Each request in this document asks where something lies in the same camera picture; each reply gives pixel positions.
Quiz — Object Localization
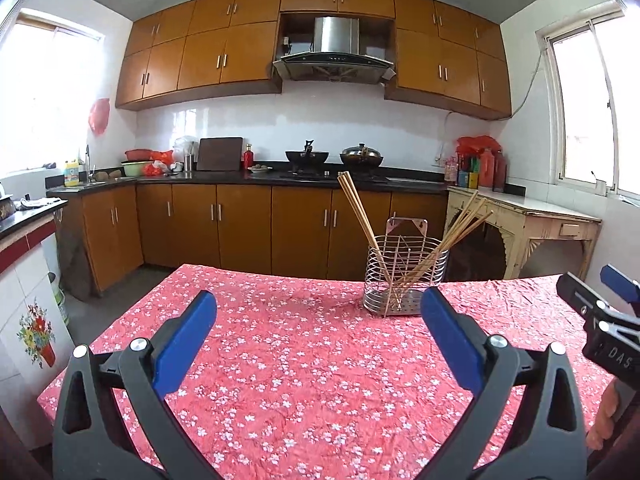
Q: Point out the metal wire utensil holder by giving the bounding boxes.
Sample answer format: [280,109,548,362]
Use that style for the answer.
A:
[362,216,449,316]

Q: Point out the red bottles and bags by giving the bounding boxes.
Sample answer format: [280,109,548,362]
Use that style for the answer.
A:
[445,136,506,192]

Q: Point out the brown upper kitchen cabinets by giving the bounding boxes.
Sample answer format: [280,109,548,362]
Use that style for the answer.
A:
[116,0,512,120]

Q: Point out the red bottle on counter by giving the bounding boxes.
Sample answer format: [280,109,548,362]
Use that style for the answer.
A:
[243,143,255,171]

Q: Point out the dark cutting board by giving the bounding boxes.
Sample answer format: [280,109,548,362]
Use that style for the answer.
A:
[196,136,243,171]

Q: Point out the cream side table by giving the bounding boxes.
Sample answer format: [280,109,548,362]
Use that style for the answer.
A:
[445,191,602,282]

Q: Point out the brown kitchen cabinets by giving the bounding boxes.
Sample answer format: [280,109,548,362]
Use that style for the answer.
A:
[116,0,512,120]
[44,179,452,296]

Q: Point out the brown lower kitchen cabinets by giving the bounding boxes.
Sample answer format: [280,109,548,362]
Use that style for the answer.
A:
[44,179,452,296]

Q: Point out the steel range hood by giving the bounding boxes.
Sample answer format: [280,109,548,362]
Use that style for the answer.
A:
[272,13,396,86]

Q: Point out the black wok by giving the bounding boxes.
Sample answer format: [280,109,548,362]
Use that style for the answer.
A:
[285,140,329,172]

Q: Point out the right hand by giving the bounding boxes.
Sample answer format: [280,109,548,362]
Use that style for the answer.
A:
[586,380,620,451]

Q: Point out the red green basins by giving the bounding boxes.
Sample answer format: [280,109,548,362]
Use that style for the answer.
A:
[122,148,174,177]

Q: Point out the pink floral tablecloth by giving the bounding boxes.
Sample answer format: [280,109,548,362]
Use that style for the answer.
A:
[37,263,616,480]

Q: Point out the lidded dark pot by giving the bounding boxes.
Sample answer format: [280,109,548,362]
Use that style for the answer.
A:
[340,143,384,171]

